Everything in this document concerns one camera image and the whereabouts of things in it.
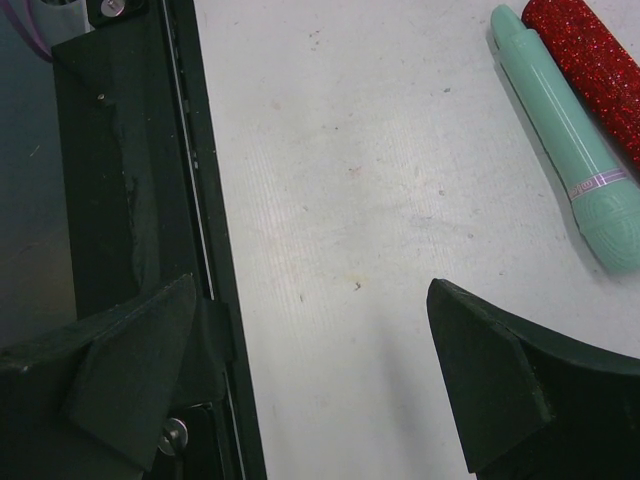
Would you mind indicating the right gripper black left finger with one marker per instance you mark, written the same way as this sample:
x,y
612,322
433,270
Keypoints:
x,y
88,400

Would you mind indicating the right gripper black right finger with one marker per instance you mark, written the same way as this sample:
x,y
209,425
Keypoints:
x,y
529,402

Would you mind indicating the mint green microphone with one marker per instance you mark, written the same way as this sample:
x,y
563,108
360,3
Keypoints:
x,y
604,199

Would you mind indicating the red glitter microphone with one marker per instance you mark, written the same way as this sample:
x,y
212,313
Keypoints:
x,y
595,64

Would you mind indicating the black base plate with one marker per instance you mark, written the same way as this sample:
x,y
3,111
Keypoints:
x,y
145,205

